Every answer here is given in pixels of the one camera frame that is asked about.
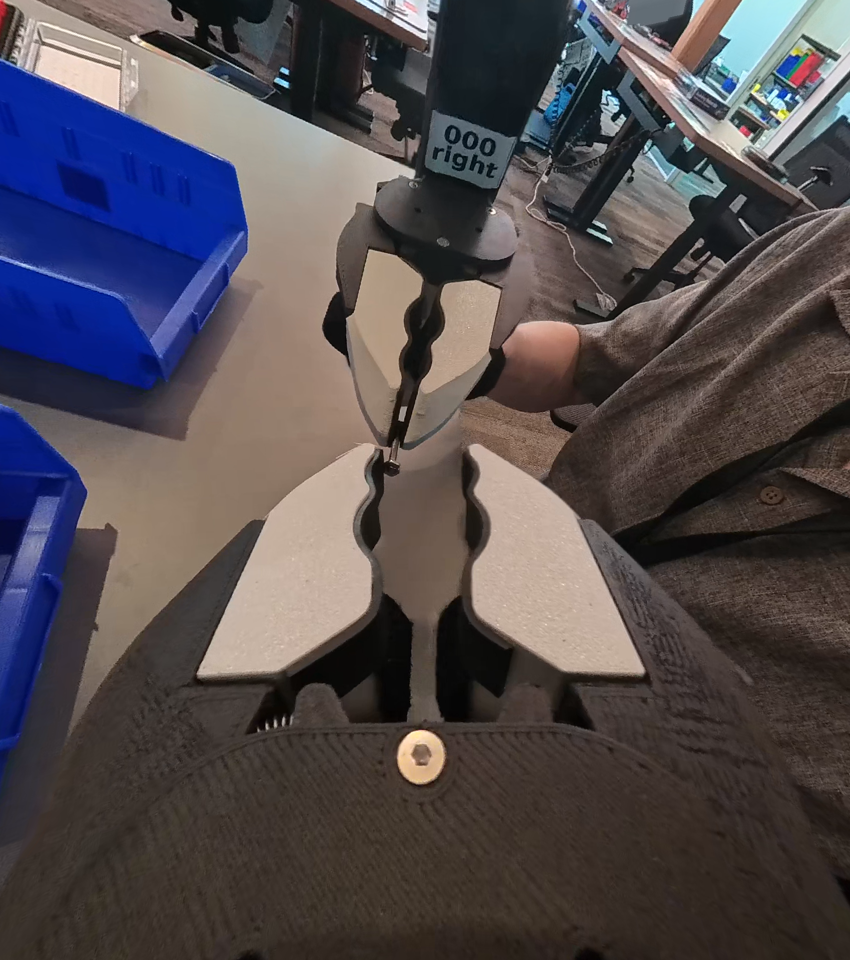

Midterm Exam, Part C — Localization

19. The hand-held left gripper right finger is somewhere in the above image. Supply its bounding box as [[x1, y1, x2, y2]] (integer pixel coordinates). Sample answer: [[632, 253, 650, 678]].
[[461, 442, 651, 685]]

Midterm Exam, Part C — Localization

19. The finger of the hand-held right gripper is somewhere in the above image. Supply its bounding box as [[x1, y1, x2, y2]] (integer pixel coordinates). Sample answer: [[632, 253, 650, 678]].
[[402, 277, 504, 451], [344, 247, 427, 447]]

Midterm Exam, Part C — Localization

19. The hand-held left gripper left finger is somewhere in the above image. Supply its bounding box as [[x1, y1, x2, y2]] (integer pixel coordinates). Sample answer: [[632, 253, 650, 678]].
[[196, 442, 384, 685]]

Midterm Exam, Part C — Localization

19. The blue storage bin with divider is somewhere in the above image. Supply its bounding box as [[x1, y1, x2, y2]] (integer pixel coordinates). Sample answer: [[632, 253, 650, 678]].
[[0, 401, 88, 927]]

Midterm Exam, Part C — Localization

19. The blue plastic storage bin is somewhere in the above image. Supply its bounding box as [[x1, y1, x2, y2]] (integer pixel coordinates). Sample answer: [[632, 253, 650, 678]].
[[0, 33, 249, 391]]

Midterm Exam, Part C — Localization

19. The wooden desk with black legs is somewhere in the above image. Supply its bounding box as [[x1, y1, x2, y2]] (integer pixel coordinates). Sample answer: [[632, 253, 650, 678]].
[[543, 0, 819, 318]]

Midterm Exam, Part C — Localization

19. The black office chair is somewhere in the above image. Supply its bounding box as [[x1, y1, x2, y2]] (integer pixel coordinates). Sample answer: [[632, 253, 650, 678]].
[[783, 116, 850, 213], [623, 193, 763, 290]]

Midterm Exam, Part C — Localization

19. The shelf with colourful bins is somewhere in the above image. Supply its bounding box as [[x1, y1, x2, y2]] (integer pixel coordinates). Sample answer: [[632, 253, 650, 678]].
[[728, 33, 842, 144]]

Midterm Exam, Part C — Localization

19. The white floor cable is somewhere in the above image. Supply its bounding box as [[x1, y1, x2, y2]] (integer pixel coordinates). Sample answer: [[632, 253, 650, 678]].
[[524, 161, 615, 310]]

